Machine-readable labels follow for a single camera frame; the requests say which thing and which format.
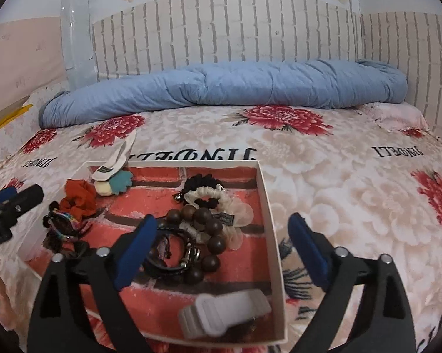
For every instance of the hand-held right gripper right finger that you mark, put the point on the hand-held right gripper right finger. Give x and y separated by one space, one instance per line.
309 250

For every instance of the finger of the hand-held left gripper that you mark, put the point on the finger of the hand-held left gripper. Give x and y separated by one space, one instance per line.
28 195
0 195

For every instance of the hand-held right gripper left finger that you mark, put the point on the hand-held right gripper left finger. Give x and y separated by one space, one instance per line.
136 250

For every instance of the black claw clip rainbow beads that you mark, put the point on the black claw clip rainbow beads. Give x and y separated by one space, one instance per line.
64 220

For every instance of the orange fabric scrunchie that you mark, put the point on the orange fabric scrunchie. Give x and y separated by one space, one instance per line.
79 196

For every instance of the white box with brick lining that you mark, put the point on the white box with brick lining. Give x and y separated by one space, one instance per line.
147 195

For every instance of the white organza scrunchie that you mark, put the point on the white organza scrunchie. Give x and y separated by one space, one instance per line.
239 213

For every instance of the white claw clip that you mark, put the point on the white claw clip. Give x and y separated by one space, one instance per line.
224 312

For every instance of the beige oval hair accessory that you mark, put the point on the beige oval hair accessory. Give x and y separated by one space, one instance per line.
108 187

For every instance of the floral printed blanket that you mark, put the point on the floral printed blanket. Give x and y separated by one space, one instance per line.
353 191

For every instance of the yellow tape strip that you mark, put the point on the yellow tape strip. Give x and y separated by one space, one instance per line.
7 119

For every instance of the white bow hair clip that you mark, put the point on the white bow hair clip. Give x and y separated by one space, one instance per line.
114 161

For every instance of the pink pillow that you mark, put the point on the pink pillow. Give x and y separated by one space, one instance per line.
397 117

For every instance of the clear plastic panel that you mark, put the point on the clear plastic panel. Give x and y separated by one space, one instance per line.
77 36

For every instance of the rolled blue duvet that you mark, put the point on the rolled blue duvet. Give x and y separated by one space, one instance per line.
243 84

